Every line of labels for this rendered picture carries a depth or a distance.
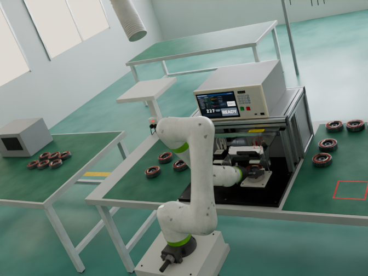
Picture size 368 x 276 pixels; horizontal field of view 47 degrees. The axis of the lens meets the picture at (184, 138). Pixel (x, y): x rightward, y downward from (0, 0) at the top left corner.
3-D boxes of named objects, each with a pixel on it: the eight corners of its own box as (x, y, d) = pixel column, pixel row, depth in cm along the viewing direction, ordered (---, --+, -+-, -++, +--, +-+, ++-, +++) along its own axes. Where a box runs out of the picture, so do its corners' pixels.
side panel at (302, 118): (304, 159, 261) (294, 112, 248) (299, 159, 263) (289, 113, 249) (314, 136, 281) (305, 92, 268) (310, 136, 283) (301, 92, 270)
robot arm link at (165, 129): (171, 133, 185) (179, 110, 191) (148, 133, 192) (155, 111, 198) (189, 154, 199) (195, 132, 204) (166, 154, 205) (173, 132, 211)
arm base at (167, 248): (173, 279, 189) (170, 269, 186) (148, 271, 197) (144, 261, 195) (202, 239, 207) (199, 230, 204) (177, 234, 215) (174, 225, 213)
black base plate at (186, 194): (279, 207, 227) (277, 204, 226) (178, 201, 261) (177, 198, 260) (300, 159, 261) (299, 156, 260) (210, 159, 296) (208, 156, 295)
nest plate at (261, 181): (264, 187, 243) (264, 185, 243) (240, 186, 251) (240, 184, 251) (272, 172, 254) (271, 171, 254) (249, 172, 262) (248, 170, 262)
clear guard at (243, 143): (269, 160, 222) (266, 151, 219) (228, 160, 235) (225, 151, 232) (286, 130, 246) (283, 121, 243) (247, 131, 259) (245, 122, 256)
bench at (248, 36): (268, 97, 552) (256, 41, 521) (142, 107, 665) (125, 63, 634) (287, 69, 618) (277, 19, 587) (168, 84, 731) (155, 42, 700)
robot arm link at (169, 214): (189, 249, 194) (178, 217, 186) (160, 245, 202) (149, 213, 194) (201, 230, 204) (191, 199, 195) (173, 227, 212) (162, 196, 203)
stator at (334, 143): (341, 144, 262) (340, 139, 261) (331, 153, 257) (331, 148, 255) (325, 142, 271) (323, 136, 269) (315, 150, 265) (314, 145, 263)
